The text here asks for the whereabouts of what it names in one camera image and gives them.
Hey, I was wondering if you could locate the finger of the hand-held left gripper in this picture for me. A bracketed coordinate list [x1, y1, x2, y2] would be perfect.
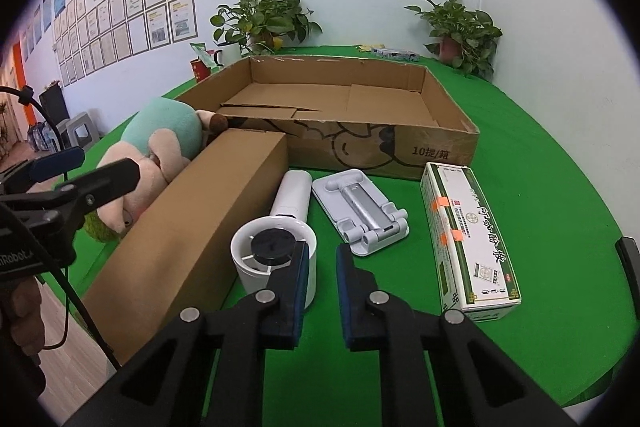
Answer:
[0, 146, 85, 196]
[47, 158, 142, 233]

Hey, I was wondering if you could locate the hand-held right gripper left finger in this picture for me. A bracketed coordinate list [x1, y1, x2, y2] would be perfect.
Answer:
[64, 241, 311, 427]

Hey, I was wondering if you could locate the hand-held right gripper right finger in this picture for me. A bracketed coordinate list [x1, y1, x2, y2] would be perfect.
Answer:
[336, 244, 576, 427]

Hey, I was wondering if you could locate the white hair dryer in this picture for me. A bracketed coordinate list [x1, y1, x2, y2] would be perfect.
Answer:
[230, 171, 320, 311]

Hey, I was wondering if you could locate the plush doll with green hair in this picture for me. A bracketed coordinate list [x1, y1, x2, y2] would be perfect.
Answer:
[82, 97, 230, 242]

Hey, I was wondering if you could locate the long brown cardboard box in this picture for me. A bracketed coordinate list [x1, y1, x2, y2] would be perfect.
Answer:
[80, 129, 290, 368]

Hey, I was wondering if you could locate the large cardboard box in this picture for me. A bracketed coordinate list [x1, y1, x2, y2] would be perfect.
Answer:
[173, 55, 481, 182]

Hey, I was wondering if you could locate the person's left hand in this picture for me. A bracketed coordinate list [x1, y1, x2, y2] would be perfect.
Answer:
[0, 278, 43, 370]

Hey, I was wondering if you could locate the group of water bottles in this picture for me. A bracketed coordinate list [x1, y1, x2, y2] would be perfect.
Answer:
[26, 121, 57, 152]

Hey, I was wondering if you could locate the grey plastic stool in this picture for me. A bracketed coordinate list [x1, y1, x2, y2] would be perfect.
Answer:
[59, 111, 102, 148]

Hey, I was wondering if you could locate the black cabinet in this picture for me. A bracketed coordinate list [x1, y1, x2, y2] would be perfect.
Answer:
[39, 84, 70, 128]

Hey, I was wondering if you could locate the white folding phone stand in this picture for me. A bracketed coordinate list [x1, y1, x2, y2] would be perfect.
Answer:
[311, 169, 411, 257]

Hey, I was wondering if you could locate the white and green carton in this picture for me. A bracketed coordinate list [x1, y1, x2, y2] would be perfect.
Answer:
[420, 162, 522, 323]

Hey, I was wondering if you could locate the green paper packet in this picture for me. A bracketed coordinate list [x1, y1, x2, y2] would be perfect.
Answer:
[189, 42, 221, 68]

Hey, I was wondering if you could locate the white mug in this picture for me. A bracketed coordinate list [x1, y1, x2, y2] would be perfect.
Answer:
[214, 44, 243, 68]

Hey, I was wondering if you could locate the potted green plant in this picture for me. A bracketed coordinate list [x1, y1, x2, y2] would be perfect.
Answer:
[210, 0, 323, 56]
[404, 0, 503, 82]

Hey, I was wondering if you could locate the blue and white packet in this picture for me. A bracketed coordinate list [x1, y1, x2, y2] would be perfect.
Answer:
[372, 47, 421, 62]

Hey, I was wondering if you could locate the black chair back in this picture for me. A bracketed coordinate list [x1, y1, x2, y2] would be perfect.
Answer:
[615, 236, 640, 294]

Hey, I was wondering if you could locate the wall of framed certificates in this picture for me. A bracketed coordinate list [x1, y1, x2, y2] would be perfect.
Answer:
[50, 0, 197, 88]

